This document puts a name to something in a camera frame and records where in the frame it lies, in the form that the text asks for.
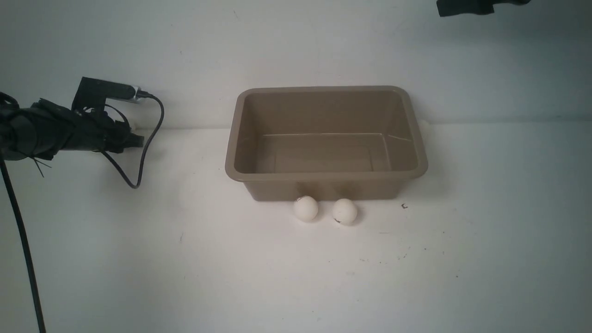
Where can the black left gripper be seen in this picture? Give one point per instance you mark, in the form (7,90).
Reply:
(95,131)

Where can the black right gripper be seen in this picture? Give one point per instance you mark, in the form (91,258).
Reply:
(449,8)

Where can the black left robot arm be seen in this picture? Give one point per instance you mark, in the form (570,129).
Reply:
(45,128)

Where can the tan plastic storage bin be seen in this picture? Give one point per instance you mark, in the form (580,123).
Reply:
(327,142)

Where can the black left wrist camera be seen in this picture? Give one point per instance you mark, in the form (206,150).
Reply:
(93,93)

